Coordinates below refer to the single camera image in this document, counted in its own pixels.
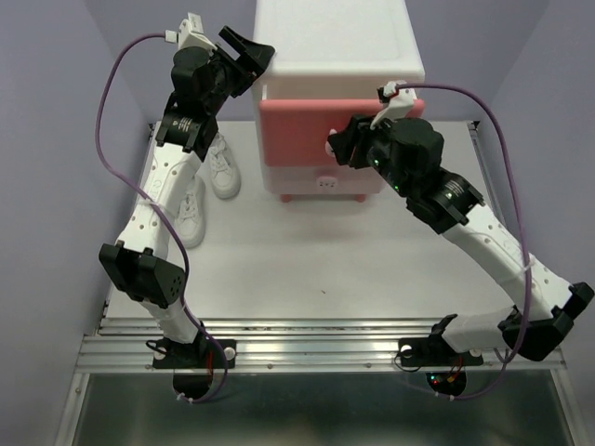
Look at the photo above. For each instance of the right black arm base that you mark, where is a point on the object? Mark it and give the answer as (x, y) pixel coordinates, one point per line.
(429, 352)

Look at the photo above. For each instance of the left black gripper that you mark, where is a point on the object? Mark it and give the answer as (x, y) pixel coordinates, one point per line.
(254, 64)

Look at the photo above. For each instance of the white sneaker front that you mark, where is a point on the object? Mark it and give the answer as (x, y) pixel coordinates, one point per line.
(190, 222)

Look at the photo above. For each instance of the light pink drawer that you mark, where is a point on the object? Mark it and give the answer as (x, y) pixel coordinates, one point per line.
(301, 180)

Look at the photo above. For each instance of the white sneaker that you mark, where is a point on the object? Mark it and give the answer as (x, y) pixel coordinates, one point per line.
(190, 222)
(224, 172)

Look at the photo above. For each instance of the white sneaker rear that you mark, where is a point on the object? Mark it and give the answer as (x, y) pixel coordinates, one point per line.
(224, 172)

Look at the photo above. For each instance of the pink bunny lower knob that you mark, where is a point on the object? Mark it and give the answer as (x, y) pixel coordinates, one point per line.
(327, 184)

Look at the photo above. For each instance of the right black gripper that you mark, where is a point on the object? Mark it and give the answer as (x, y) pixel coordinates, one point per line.
(358, 133)

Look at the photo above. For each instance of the dark pink drawer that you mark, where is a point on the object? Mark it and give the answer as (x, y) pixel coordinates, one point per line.
(293, 132)

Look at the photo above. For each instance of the pink bunny knob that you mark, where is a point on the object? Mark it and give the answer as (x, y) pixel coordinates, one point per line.
(327, 184)
(328, 149)

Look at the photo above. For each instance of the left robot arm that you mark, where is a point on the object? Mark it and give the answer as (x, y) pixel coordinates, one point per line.
(136, 262)

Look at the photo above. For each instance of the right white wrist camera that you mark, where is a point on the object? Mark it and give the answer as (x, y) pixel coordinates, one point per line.
(397, 99)

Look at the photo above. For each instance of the aluminium mounting rail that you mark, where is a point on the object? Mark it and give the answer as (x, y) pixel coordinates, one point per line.
(262, 346)

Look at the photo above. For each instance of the pink bunny upper knob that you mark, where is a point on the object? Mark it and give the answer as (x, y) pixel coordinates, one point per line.
(328, 149)

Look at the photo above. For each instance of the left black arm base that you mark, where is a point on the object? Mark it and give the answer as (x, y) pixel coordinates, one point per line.
(170, 355)

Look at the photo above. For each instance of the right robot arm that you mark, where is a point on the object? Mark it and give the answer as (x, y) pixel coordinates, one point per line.
(407, 154)

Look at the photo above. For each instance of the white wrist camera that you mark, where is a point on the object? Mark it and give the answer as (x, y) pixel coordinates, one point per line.
(190, 33)
(397, 99)

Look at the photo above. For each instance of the white shoe cabinet body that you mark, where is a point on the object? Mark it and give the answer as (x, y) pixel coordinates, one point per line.
(333, 49)

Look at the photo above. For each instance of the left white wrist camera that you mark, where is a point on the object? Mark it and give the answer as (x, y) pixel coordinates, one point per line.
(190, 33)

